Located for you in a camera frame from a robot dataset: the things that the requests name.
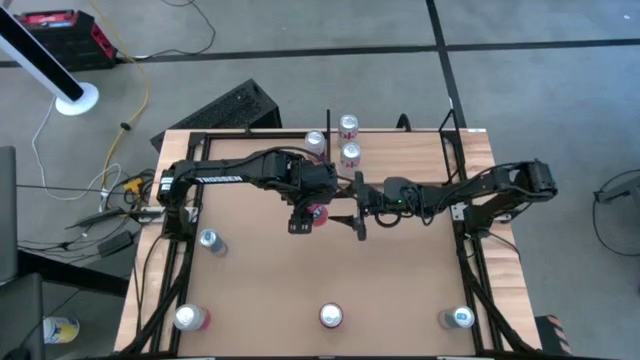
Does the black orange striped block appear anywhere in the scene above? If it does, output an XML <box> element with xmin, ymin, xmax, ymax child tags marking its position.
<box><xmin>535</xmin><ymin>314</ymin><xmax>571</xmax><ymax>357</ymax></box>

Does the white stand with black panel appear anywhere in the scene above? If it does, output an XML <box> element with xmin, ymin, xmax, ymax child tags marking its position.
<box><xmin>0</xmin><ymin>5</ymin><xmax>100</xmax><ymax>117</ymax></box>

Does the yellow white container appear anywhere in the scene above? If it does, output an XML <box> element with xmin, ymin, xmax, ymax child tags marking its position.
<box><xmin>42</xmin><ymin>315</ymin><xmax>81</xmax><ymax>345</ymax></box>

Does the black floor cable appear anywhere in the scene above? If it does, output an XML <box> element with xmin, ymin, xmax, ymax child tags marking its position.
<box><xmin>119</xmin><ymin>0</ymin><xmax>217</xmax><ymax>64</ymax></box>

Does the red Fanta strawberry can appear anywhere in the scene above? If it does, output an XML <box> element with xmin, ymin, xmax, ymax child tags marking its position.
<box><xmin>318</xmin><ymin>302</ymin><xmax>345</xmax><ymax>330</ymax></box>
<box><xmin>308</xmin><ymin>203</ymin><xmax>330</xmax><ymax>228</ymax></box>

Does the blue silver Red Bull can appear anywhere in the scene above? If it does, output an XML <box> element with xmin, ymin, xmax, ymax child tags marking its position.
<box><xmin>438</xmin><ymin>305</ymin><xmax>476</xmax><ymax>331</ymax></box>
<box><xmin>198</xmin><ymin>228</ymin><xmax>229</xmax><ymax>258</ymax></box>

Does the yellow cable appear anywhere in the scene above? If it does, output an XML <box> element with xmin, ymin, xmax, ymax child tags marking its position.
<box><xmin>87</xmin><ymin>0</ymin><xmax>151</xmax><ymax>191</ymax></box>

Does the white cable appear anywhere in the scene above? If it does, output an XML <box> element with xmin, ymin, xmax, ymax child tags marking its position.
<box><xmin>31</xmin><ymin>97</ymin><xmax>124</xmax><ymax>202</ymax></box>

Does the grey cabinet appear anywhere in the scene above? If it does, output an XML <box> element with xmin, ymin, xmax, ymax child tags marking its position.
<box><xmin>0</xmin><ymin>144</ymin><xmax>19</xmax><ymax>286</ymax></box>

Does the silver Diet Coke can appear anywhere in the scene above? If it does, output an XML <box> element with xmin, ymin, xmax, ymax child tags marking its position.
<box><xmin>337</xmin><ymin>114</ymin><xmax>360</xmax><ymax>146</ymax></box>
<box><xmin>339</xmin><ymin>141</ymin><xmax>362</xmax><ymax>174</ymax></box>

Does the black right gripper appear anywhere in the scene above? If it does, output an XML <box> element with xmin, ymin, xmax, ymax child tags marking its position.
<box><xmin>328</xmin><ymin>171</ymin><xmax>387</xmax><ymax>243</ymax></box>

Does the red black toolbox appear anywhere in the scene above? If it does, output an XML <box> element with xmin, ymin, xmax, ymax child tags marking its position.
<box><xmin>14</xmin><ymin>9</ymin><xmax>120</xmax><ymax>72</ymax></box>

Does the yellow plug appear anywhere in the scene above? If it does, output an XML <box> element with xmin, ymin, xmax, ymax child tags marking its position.
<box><xmin>123</xmin><ymin>177</ymin><xmax>147</xmax><ymax>197</ymax></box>

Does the grey chair with ring base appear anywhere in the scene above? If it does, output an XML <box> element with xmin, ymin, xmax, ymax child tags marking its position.
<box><xmin>593</xmin><ymin>169</ymin><xmax>640</xmax><ymax>259</ymax></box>

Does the pink white Spindrift can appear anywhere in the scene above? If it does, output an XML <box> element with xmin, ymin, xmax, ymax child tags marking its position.
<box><xmin>172</xmin><ymin>303</ymin><xmax>211</xmax><ymax>333</ymax></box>
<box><xmin>303</xmin><ymin>129</ymin><xmax>327</xmax><ymax>157</ymax></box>

